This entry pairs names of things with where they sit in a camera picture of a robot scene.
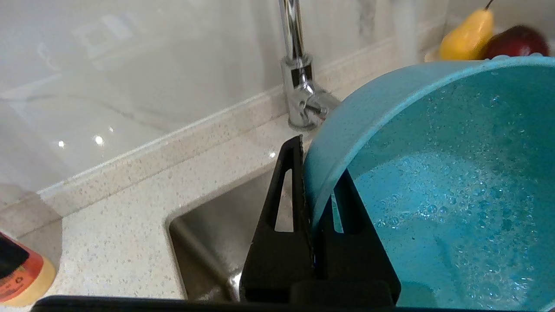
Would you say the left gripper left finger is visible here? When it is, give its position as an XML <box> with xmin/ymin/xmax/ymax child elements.
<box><xmin>239</xmin><ymin>134</ymin><xmax>315</xmax><ymax>302</ymax></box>

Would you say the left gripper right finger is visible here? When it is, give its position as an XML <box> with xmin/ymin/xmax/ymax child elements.
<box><xmin>314</xmin><ymin>169</ymin><xmax>402</xmax><ymax>306</ymax></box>

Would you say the teal bowl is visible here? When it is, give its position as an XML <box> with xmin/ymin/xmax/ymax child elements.
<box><xmin>304</xmin><ymin>56</ymin><xmax>555</xmax><ymax>309</ymax></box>

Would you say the chrome faucet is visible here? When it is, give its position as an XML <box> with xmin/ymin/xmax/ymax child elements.
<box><xmin>279</xmin><ymin>0</ymin><xmax>341</xmax><ymax>130</ymax></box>

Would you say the orange dish soap bottle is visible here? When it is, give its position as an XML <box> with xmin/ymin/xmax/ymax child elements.
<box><xmin>0</xmin><ymin>232</ymin><xmax>57</xmax><ymax>307</ymax></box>

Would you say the stainless steel sink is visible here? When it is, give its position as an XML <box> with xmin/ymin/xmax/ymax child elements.
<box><xmin>165</xmin><ymin>167</ymin><xmax>278</xmax><ymax>302</ymax></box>

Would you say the yellow pear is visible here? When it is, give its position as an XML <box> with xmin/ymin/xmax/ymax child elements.
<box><xmin>439</xmin><ymin>0</ymin><xmax>495</xmax><ymax>60</ymax></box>

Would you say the dark red apple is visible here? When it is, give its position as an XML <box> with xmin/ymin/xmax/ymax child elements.
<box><xmin>483</xmin><ymin>25</ymin><xmax>550</xmax><ymax>60</ymax></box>

